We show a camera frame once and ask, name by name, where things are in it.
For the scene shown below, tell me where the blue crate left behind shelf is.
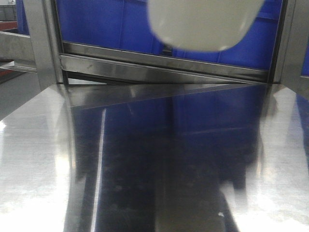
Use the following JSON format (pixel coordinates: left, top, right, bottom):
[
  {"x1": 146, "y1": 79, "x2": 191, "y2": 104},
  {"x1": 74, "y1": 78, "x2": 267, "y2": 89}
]
[{"x1": 56, "y1": 0, "x2": 164, "y2": 55}]

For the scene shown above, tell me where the blue crate behind shelf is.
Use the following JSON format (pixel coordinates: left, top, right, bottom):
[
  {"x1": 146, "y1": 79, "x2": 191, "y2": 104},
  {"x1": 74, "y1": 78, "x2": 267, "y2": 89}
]
[
  {"x1": 172, "y1": 0, "x2": 282, "y2": 70},
  {"x1": 56, "y1": 0, "x2": 164, "y2": 55}
]

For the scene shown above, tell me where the blue crate right behind shelf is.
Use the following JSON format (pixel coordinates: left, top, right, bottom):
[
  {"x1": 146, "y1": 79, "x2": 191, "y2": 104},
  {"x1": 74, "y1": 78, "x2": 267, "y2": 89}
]
[{"x1": 172, "y1": 0, "x2": 282, "y2": 70}]

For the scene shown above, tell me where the white plastic bin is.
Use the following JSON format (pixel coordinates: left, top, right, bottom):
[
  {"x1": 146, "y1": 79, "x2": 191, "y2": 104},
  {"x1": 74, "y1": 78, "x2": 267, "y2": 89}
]
[{"x1": 147, "y1": 0, "x2": 264, "y2": 52}]

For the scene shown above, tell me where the stainless steel shelf frame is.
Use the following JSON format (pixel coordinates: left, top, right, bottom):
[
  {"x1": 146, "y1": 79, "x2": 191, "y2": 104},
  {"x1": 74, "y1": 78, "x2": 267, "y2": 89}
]
[{"x1": 0, "y1": 0, "x2": 309, "y2": 100}]

